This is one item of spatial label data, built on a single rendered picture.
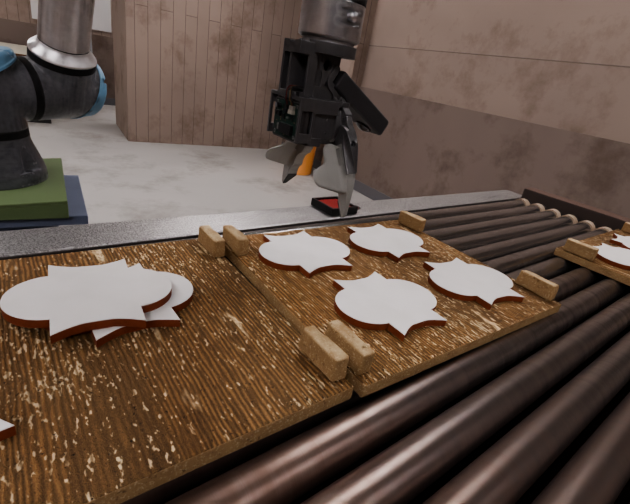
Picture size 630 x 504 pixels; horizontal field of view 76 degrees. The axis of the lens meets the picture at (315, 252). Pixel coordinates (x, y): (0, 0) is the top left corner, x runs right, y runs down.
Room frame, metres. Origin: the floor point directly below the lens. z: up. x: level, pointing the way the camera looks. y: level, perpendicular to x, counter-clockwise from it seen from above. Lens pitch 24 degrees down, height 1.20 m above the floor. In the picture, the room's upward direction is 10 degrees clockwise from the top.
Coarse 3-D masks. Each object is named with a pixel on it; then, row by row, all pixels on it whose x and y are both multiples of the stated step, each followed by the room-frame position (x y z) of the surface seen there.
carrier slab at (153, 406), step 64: (64, 256) 0.43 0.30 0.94; (128, 256) 0.46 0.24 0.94; (192, 256) 0.49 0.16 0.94; (0, 320) 0.30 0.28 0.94; (192, 320) 0.35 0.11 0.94; (256, 320) 0.37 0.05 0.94; (0, 384) 0.23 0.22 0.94; (64, 384) 0.24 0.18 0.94; (128, 384) 0.25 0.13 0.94; (192, 384) 0.26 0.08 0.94; (256, 384) 0.28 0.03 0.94; (320, 384) 0.29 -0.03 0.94; (0, 448) 0.18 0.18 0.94; (64, 448) 0.18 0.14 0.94; (128, 448) 0.19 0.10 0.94; (192, 448) 0.20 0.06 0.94
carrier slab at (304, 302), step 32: (352, 224) 0.74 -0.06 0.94; (384, 224) 0.78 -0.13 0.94; (256, 256) 0.53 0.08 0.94; (352, 256) 0.59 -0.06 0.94; (384, 256) 0.61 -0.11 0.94; (416, 256) 0.64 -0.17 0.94; (448, 256) 0.67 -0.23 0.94; (288, 288) 0.45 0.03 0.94; (320, 288) 0.47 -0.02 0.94; (512, 288) 0.58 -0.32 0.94; (288, 320) 0.40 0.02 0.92; (320, 320) 0.39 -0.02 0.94; (448, 320) 0.45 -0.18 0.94; (480, 320) 0.46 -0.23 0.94; (512, 320) 0.48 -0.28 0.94; (384, 352) 0.36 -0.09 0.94; (416, 352) 0.37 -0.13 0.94; (448, 352) 0.38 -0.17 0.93; (352, 384) 0.31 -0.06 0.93; (384, 384) 0.32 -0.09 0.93
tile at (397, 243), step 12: (348, 228) 0.70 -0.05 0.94; (360, 228) 0.70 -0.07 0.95; (372, 228) 0.71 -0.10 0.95; (384, 228) 0.72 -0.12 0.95; (360, 240) 0.64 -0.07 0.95; (372, 240) 0.65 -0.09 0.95; (384, 240) 0.66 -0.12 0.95; (396, 240) 0.67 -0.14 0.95; (408, 240) 0.68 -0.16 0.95; (420, 240) 0.69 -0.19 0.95; (372, 252) 0.61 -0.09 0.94; (384, 252) 0.61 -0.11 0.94; (396, 252) 0.62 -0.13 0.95; (408, 252) 0.63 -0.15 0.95; (420, 252) 0.64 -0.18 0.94
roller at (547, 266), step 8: (536, 264) 0.76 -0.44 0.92; (544, 264) 0.76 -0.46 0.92; (552, 264) 0.77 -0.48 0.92; (560, 264) 0.79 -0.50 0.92; (568, 264) 0.81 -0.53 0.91; (576, 264) 0.83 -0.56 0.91; (512, 272) 0.69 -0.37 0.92; (536, 272) 0.72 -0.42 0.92; (544, 272) 0.73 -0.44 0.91; (552, 272) 0.75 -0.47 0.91; (560, 272) 0.78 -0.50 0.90
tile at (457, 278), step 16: (432, 272) 0.56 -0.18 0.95; (448, 272) 0.57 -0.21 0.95; (464, 272) 0.59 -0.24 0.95; (480, 272) 0.60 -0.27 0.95; (496, 272) 0.61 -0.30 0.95; (448, 288) 0.52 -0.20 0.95; (464, 288) 0.53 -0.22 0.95; (480, 288) 0.54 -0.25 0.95; (496, 288) 0.55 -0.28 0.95; (480, 304) 0.51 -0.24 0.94
